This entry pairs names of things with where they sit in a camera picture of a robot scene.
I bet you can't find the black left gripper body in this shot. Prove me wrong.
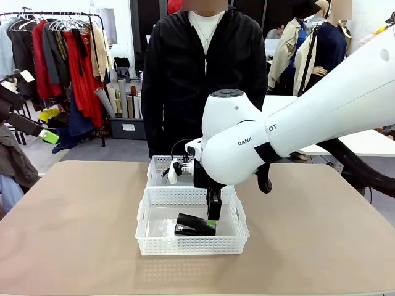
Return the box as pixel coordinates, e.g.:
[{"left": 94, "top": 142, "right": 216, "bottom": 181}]
[{"left": 0, "top": 83, "right": 26, "bottom": 123}]

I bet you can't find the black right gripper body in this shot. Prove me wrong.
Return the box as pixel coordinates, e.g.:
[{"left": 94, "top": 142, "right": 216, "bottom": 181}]
[{"left": 193, "top": 165, "right": 223, "bottom": 199}]

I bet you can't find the grey pouch with black zipper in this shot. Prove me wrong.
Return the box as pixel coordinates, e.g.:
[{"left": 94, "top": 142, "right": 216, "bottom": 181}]
[{"left": 160, "top": 172, "right": 195, "bottom": 187}]

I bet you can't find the black stapler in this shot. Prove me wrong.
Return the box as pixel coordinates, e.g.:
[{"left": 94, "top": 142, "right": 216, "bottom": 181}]
[{"left": 173, "top": 212, "right": 217, "bottom": 237}]

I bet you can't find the yellow bag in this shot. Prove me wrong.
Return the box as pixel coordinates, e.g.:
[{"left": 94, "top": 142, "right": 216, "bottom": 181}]
[{"left": 36, "top": 107, "right": 60, "bottom": 123}]

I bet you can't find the brown grey jacket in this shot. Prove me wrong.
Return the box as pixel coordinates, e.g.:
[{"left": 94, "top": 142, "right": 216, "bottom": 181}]
[{"left": 0, "top": 125, "right": 40, "bottom": 189}]

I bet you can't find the white perforated plastic basket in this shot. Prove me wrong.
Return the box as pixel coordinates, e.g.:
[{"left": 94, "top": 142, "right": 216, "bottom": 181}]
[
  {"left": 146, "top": 155, "right": 198, "bottom": 189},
  {"left": 135, "top": 186, "right": 251, "bottom": 257}
]

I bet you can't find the red hanging jacket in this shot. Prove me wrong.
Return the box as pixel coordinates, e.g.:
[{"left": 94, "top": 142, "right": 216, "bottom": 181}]
[{"left": 31, "top": 20, "right": 63, "bottom": 100}]

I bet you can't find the dark brown hanging garment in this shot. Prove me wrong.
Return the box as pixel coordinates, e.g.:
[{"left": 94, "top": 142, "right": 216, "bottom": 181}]
[{"left": 7, "top": 22, "right": 38, "bottom": 97}]

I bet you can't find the light blue hanging garment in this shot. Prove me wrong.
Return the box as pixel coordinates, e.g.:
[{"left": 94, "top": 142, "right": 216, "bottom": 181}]
[{"left": 0, "top": 17, "right": 18, "bottom": 83}]

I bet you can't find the red hanging dress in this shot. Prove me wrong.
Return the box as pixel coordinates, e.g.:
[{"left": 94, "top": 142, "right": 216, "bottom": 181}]
[{"left": 63, "top": 30, "right": 104, "bottom": 129}]

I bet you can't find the grey hanging jacket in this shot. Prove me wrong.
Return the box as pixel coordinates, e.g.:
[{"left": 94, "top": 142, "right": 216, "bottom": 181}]
[{"left": 42, "top": 20, "right": 70, "bottom": 88}]

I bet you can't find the light blue jeans cloth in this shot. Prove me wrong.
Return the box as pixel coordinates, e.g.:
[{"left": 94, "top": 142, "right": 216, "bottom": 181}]
[{"left": 0, "top": 173, "right": 25, "bottom": 214}]

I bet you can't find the bundle of paper rolls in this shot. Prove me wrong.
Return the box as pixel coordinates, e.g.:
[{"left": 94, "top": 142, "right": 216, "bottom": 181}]
[{"left": 94, "top": 78, "right": 143, "bottom": 120}]

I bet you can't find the person torso in black jacket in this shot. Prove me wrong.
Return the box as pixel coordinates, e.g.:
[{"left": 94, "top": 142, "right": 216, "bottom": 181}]
[{"left": 141, "top": 6, "right": 268, "bottom": 160}]

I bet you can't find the black storage box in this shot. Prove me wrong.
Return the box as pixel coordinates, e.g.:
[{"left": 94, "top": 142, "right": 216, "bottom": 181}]
[{"left": 109, "top": 118, "right": 147, "bottom": 141}]

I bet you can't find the beige hanging garment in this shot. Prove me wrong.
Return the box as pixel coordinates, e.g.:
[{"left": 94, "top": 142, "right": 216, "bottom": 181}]
[{"left": 90, "top": 25, "right": 109, "bottom": 83}]

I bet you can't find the black clothes rack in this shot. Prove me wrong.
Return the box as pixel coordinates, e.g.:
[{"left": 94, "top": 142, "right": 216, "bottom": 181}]
[{"left": 0, "top": 11, "right": 107, "bottom": 147}]

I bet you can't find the mannequin in beige trench coat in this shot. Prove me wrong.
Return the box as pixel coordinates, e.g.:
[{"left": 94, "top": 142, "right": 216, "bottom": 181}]
[{"left": 266, "top": 0, "right": 322, "bottom": 96}]

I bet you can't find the white table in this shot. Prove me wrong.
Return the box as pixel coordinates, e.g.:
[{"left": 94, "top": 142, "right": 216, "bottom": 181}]
[{"left": 261, "top": 94, "right": 395, "bottom": 169}]

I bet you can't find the background person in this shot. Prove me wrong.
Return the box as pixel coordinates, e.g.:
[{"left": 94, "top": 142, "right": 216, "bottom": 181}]
[{"left": 266, "top": 20, "right": 288, "bottom": 39}]

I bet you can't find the mannequin in navy sweater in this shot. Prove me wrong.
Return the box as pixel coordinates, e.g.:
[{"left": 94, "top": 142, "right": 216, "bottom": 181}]
[{"left": 295, "top": 0, "right": 349, "bottom": 96}]

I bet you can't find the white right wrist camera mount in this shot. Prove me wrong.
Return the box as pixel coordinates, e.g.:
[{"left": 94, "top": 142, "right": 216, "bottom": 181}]
[{"left": 162, "top": 156, "right": 196, "bottom": 186}]

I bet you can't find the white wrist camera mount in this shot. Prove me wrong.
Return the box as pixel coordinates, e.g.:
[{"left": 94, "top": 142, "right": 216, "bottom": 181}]
[
  {"left": 0, "top": 69, "right": 36, "bottom": 94},
  {"left": 162, "top": 156, "right": 196, "bottom": 186}
]

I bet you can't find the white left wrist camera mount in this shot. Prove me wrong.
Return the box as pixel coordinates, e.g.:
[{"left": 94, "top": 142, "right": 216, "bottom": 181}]
[{"left": 0, "top": 69, "right": 36, "bottom": 94}]

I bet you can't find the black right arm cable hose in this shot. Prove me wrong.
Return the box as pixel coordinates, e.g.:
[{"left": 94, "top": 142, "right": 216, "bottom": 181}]
[{"left": 254, "top": 138, "right": 395, "bottom": 199}]

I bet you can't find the silver necklace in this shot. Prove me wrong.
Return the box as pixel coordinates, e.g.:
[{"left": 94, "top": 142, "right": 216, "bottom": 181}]
[{"left": 190, "top": 11, "right": 223, "bottom": 47}]

